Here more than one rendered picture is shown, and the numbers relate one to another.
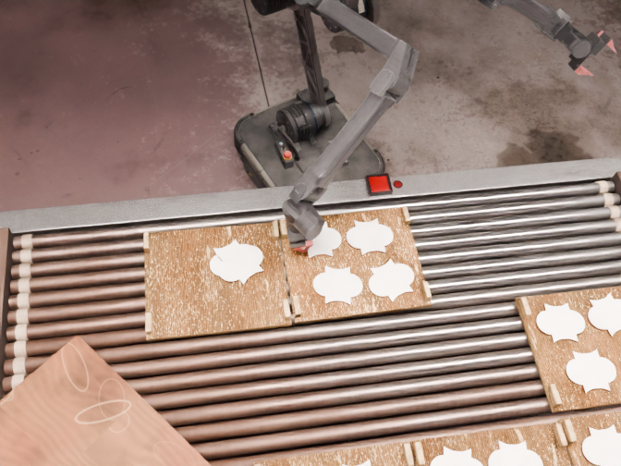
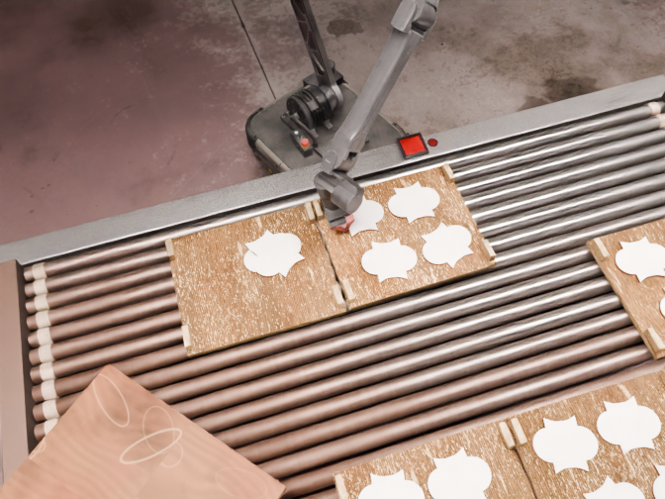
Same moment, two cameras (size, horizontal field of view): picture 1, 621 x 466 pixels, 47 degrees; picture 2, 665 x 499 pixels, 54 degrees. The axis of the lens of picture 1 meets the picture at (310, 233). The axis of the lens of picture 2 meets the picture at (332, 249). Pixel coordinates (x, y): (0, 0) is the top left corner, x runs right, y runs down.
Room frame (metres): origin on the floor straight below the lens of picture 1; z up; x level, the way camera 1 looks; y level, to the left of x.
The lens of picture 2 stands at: (0.13, 0.05, 2.45)
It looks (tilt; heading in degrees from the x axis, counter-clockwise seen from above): 59 degrees down; 0
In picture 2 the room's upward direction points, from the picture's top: 3 degrees counter-clockwise
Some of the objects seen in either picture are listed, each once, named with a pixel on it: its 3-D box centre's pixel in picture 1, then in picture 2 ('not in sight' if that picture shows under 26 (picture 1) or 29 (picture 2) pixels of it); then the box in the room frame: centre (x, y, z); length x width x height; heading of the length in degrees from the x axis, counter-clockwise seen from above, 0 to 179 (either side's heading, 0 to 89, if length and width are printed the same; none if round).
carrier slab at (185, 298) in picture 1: (215, 278); (252, 275); (0.96, 0.26, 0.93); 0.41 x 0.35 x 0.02; 104
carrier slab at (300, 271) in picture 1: (352, 262); (400, 233); (1.07, -0.14, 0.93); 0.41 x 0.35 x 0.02; 105
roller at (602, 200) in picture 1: (332, 226); (370, 199); (1.21, -0.07, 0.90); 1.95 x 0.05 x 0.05; 104
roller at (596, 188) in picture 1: (330, 214); (365, 185); (1.25, -0.06, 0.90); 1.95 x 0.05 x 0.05; 104
